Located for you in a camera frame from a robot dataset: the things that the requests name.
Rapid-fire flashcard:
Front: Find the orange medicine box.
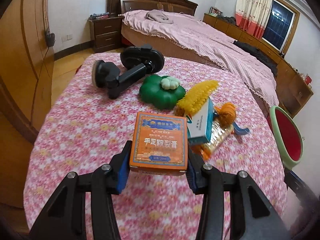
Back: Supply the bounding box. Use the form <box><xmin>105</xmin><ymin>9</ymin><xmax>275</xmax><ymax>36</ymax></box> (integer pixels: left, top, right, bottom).
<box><xmin>129</xmin><ymin>112</ymin><xmax>188</xmax><ymax>176</ymax></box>

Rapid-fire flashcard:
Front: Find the red bin with green rim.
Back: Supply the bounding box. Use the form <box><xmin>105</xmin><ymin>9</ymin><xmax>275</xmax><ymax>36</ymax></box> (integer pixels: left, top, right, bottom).
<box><xmin>267</xmin><ymin>106</ymin><xmax>304</xmax><ymax>170</ymax></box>

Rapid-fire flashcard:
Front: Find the blue plastic hook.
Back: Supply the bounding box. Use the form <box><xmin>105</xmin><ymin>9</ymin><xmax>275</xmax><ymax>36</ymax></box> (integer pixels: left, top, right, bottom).
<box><xmin>232</xmin><ymin>122</ymin><xmax>250</xmax><ymax>136</ymax></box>

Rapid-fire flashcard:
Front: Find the golden snack packet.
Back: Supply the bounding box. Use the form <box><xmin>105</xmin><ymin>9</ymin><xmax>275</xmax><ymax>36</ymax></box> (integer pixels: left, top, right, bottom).
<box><xmin>191</xmin><ymin>121</ymin><xmax>234</xmax><ymax>161</ymax></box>

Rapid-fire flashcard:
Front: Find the pink floral bedsheet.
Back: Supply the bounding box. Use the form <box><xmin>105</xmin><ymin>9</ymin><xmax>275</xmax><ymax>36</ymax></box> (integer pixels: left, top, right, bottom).
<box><xmin>23</xmin><ymin>52</ymin><xmax>288</xmax><ymax>240</ymax></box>

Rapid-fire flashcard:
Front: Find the long wooden cabinet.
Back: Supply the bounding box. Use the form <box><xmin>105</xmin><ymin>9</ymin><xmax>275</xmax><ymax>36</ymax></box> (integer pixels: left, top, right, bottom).
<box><xmin>203</xmin><ymin>14</ymin><xmax>313</xmax><ymax>118</ymax></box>

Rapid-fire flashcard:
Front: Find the teal and white box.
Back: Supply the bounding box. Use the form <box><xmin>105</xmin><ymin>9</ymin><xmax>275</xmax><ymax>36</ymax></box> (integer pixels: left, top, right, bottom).
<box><xmin>185</xmin><ymin>98</ymin><xmax>214</xmax><ymax>145</ymax></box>

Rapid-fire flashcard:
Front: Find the black clothing on bed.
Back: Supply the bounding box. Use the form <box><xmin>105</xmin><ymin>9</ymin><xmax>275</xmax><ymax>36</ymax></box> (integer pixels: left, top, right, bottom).
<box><xmin>233</xmin><ymin>40</ymin><xmax>278</xmax><ymax>77</ymax></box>

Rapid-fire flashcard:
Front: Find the green clover-shaped toy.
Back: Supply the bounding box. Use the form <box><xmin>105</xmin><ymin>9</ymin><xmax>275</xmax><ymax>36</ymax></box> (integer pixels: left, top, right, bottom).
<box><xmin>139</xmin><ymin>75</ymin><xmax>186</xmax><ymax>110</ymax></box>

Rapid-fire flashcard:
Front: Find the wooden wardrobe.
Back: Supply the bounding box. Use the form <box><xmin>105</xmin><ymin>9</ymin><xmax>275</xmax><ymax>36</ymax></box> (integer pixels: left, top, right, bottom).
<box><xmin>0</xmin><ymin>0</ymin><xmax>56</xmax><ymax>208</ymax></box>

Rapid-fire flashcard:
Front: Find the dark wooden nightstand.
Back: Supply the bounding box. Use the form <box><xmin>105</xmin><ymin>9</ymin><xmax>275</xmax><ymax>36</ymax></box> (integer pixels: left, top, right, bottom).
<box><xmin>88</xmin><ymin>15</ymin><xmax>124</xmax><ymax>53</ymax></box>

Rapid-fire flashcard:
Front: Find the pink checked bedspread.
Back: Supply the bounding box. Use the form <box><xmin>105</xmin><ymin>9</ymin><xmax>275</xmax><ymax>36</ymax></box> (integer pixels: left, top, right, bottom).
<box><xmin>121</xmin><ymin>10</ymin><xmax>279</xmax><ymax>107</ymax></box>

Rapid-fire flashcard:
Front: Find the cream and red curtain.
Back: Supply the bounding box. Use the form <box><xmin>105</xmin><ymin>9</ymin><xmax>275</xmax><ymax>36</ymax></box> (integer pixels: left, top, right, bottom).
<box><xmin>235</xmin><ymin>0</ymin><xmax>273</xmax><ymax>39</ymax></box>

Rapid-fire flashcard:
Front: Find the dark wooden headboard bed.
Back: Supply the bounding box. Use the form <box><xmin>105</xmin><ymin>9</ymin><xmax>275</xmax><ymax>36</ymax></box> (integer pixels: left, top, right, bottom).
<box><xmin>106</xmin><ymin>0</ymin><xmax>199</xmax><ymax>55</ymax></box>

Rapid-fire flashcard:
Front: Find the folded mauve cloth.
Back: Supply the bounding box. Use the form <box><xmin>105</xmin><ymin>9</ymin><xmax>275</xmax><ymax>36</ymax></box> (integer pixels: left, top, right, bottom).
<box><xmin>145</xmin><ymin>9</ymin><xmax>174</xmax><ymax>24</ymax></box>

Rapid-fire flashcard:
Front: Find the window with wooden frame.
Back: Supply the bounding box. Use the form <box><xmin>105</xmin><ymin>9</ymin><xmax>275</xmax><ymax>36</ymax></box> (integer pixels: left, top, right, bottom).
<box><xmin>262</xmin><ymin>0</ymin><xmax>300</xmax><ymax>58</ymax></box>

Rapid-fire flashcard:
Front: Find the black suction phone mount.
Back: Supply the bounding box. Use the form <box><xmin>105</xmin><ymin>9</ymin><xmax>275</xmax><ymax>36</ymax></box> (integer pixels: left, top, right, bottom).
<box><xmin>92</xmin><ymin>44</ymin><xmax>165</xmax><ymax>99</ymax></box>

